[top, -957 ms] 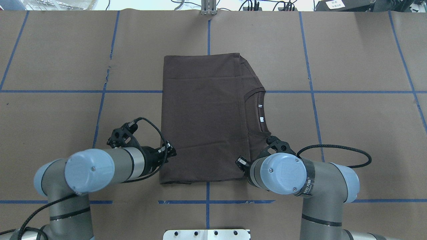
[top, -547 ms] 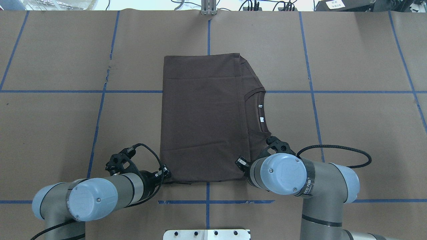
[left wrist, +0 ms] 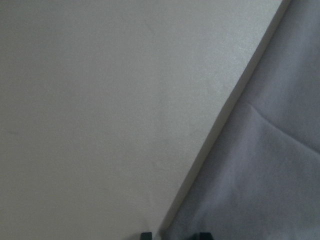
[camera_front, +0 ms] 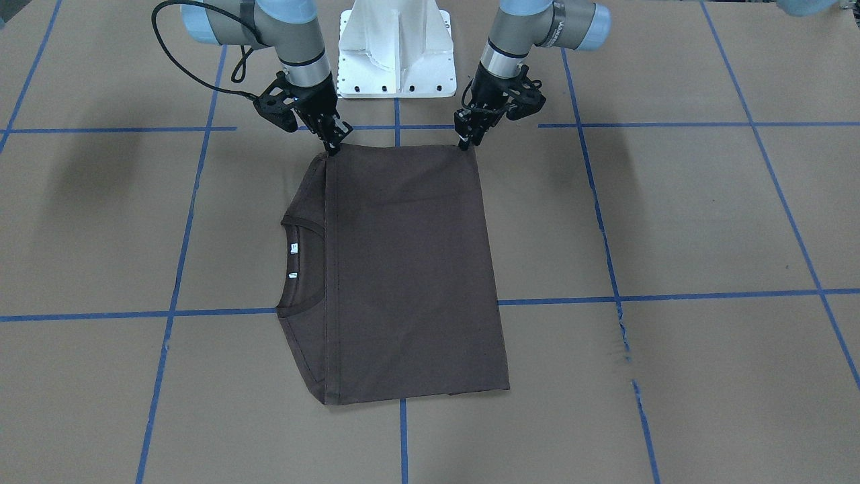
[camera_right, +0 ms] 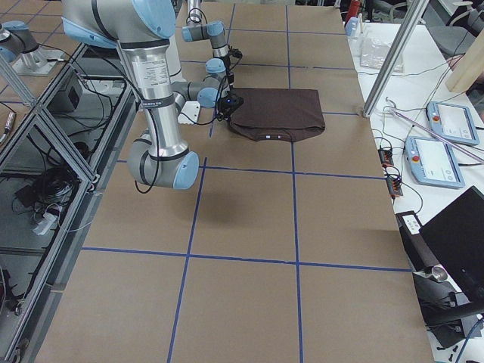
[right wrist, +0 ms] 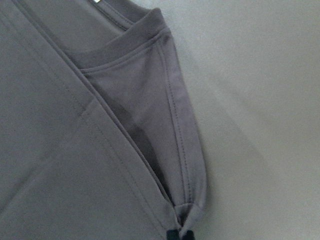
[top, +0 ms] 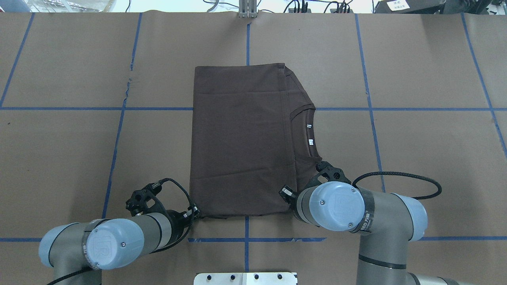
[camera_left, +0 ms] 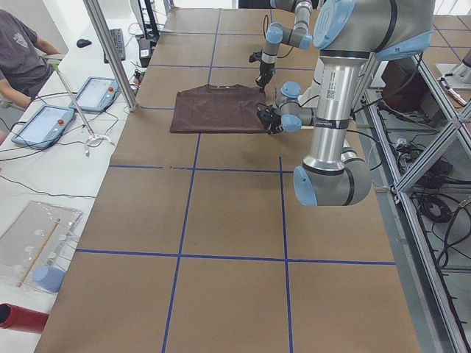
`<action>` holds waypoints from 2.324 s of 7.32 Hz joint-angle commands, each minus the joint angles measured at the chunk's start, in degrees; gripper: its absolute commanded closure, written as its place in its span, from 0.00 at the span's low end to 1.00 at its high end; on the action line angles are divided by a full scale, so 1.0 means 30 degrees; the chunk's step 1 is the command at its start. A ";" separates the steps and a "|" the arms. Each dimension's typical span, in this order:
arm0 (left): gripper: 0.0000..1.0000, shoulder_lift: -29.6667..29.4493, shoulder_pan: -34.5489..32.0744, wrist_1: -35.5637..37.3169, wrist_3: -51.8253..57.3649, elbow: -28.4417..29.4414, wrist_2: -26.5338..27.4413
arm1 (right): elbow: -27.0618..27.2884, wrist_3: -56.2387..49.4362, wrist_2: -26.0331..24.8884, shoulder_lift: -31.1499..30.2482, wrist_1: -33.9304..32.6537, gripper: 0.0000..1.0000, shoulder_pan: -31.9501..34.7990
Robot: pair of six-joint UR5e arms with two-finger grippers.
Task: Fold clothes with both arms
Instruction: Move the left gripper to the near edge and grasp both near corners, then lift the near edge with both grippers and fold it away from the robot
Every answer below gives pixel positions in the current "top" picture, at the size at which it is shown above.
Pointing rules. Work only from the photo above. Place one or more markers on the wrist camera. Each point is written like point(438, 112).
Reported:
point(145, 201)
point(327, 173)

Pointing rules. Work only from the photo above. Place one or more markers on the blue tape centre short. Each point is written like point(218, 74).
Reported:
point(247, 218)

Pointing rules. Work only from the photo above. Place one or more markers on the dark brown t-shirt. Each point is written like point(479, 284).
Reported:
point(252, 134)

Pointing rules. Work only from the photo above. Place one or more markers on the white mounting plate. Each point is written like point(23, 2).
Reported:
point(247, 278)

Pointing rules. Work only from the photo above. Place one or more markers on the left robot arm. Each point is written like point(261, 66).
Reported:
point(79, 252)

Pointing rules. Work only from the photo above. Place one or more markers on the blue tape line near crosswise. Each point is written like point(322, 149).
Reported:
point(295, 239)

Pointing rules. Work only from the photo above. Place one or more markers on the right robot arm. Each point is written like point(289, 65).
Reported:
point(386, 223)

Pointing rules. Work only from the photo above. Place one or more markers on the blue tape line left lengthwise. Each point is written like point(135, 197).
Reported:
point(125, 46)

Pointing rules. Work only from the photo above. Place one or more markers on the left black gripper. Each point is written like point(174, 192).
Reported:
point(176, 220)

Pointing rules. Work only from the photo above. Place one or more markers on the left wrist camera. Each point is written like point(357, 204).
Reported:
point(145, 201)

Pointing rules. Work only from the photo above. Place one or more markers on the aluminium frame post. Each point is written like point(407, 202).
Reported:
point(247, 9)

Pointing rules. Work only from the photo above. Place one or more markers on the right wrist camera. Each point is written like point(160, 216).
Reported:
point(327, 173)

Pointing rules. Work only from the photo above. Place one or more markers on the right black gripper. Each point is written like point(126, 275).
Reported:
point(286, 192)

